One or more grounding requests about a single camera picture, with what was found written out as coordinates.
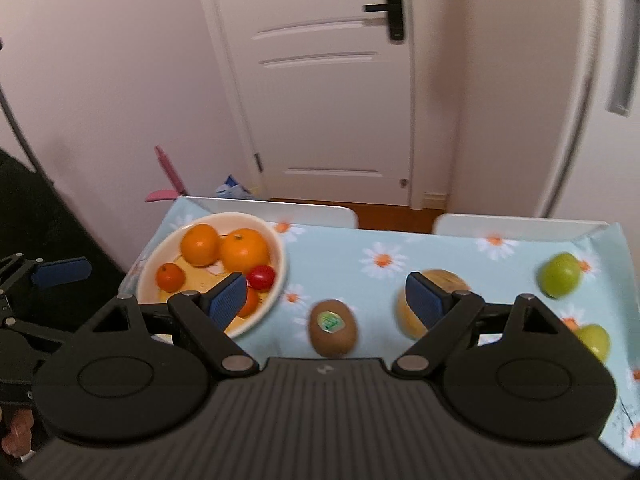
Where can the white panelled door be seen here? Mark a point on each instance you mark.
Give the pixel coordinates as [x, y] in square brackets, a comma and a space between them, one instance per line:
[320, 110]

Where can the small mandarin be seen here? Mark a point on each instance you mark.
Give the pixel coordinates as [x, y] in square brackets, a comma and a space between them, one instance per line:
[170, 277]
[250, 302]

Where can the large orange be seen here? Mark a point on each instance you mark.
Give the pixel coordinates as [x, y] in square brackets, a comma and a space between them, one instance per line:
[245, 252]

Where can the green apple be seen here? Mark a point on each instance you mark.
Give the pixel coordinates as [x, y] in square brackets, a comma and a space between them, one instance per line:
[560, 275]
[594, 342]

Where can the medium orange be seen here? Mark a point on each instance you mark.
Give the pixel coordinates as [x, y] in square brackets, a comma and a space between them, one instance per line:
[200, 245]

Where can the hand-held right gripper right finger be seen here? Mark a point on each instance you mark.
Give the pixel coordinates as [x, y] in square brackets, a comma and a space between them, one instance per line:
[425, 300]

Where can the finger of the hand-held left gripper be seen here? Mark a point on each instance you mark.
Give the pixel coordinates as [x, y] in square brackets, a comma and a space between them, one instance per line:
[30, 332]
[62, 271]

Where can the blue white bag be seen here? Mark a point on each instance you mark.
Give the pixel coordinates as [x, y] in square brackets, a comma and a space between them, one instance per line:
[232, 189]

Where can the person's left hand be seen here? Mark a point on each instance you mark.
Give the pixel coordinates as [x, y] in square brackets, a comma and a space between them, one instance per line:
[17, 435]

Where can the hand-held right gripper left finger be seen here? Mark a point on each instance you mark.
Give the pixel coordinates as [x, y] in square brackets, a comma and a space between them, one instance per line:
[227, 300]

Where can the brown kiwi with sticker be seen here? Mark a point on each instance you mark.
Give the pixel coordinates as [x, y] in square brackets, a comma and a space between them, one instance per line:
[332, 332]

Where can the blue daisy tablecloth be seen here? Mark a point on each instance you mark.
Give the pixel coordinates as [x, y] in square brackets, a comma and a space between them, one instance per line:
[350, 285]

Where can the red yellow apple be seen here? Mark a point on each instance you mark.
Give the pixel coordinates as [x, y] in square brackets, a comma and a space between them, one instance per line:
[445, 279]

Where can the small red fruit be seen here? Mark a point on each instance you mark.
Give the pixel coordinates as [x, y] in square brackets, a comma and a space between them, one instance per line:
[261, 277]

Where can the white sliding door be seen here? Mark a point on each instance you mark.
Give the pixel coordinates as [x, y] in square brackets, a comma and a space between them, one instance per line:
[525, 85]

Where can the cream printed bowl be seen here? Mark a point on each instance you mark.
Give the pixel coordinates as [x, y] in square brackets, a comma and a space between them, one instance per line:
[150, 272]

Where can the black fabric furniture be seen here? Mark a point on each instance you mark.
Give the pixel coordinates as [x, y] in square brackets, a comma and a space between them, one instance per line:
[55, 220]

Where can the pink plastic stick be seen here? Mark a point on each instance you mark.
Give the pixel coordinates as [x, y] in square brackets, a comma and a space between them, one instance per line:
[169, 172]

